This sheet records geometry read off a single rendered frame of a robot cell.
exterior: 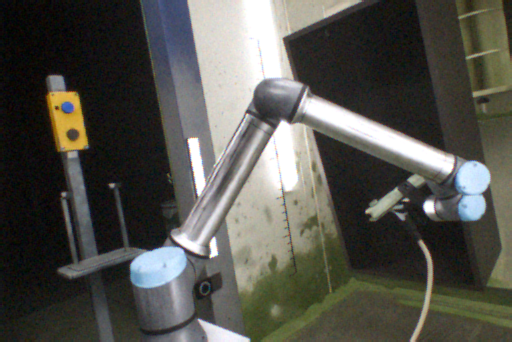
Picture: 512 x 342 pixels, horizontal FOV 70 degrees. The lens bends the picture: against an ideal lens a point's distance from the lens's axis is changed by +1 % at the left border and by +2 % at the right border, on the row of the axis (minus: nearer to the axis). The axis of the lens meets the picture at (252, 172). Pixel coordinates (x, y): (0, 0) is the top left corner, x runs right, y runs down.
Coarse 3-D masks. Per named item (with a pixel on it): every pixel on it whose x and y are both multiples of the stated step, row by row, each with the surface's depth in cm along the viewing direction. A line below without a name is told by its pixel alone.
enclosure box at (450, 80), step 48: (384, 0) 151; (432, 0) 128; (288, 48) 163; (336, 48) 185; (384, 48) 170; (432, 48) 125; (336, 96) 191; (384, 96) 178; (432, 96) 163; (336, 144) 188; (432, 144) 171; (480, 144) 155; (336, 192) 185; (384, 192) 196; (432, 192) 179; (384, 240) 207; (432, 240) 188; (480, 240) 146; (480, 288) 144
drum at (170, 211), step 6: (162, 204) 264; (174, 204) 253; (162, 210) 269; (168, 210) 257; (174, 210) 253; (168, 216) 258; (174, 216) 254; (168, 222) 260; (174, 222) 255; (168, 228) 262; (174, 228) 256; (168, 234) 265
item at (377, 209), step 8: (416, 176) 145; (416, 184) 144; (392, 192) 143; (400, 192) 142; (376, 200) 141; (384, 200) 140; (392, 200) 140; (368, 208) 141; (376, 208) 139; (384, 208) 139; (392, 208) 141; (376, 216) 138; (408, 216) 142; (408, 224) 141; (416, 232) 142; (416, 240) 142
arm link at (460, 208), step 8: (448, 200) 111; (456, 200) 110; (464, 200) 108; (472, 200) 109; (480, 200) 109; (440, 208) 116; (448, 208) 112; (456, 208) 110; (464, 208) 108; (472, 208) 108; (480, 208) 109; (440, 216) 118; (448, 216) 115; (456, 216) 112; (464, 216) 109; (472, 216) 108; (480, 216) 110
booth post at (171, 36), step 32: (160, 0) 181; (160, 32) 183; (192, 32) 193; (160, 64) 188; (192, 64) 191; (160, 96) 193; (192, 96) 190; (192, 128) 188; (192, 192) 186; (224, 224) 198; (224, 256) 196; (224, 288) 194; (224, 320) 193
